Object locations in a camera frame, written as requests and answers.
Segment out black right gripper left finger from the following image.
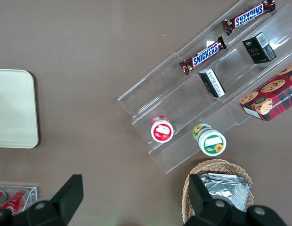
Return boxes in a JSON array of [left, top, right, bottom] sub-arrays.
[[25, 174, 84, 226]]

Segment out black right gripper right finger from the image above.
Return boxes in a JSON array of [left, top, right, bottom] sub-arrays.
[[186, 174, 233, 226]]

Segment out light tan wicker basket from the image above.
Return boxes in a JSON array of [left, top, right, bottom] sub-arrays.
[[181, 159, 256, 224]]

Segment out cream plastic tray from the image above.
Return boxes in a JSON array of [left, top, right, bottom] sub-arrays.
[[0, 69, 40, 149]]

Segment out stacked silver foil trays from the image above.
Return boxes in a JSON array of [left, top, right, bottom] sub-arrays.
[[199, 173, 251, 212]]

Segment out clear acrylic bottle rack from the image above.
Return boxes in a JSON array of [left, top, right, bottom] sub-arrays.
[[0, 181, 38, 216]]

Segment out green lid yogurt cup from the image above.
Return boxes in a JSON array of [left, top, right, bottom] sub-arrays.
[[192, 123, 227, 157]]

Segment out red lid yogurt cup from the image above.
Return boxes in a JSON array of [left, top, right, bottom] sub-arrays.
[[150, 114, 174, 143]]

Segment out clear acrylic stepped display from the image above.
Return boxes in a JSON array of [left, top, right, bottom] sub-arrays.
[[117, 0, 292, 175]]

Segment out small black carton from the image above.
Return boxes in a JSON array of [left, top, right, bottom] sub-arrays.
[[198, 68, 226, 98], [242, 32, 277, 65]]

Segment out red plaid cookie box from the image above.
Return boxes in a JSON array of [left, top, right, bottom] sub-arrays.
[[239, 60, 292, 122]]

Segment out Snickers chocolate bar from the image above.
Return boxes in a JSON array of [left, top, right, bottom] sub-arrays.
[[221, 0, 277, 36], [179, 36, 227, 75]]

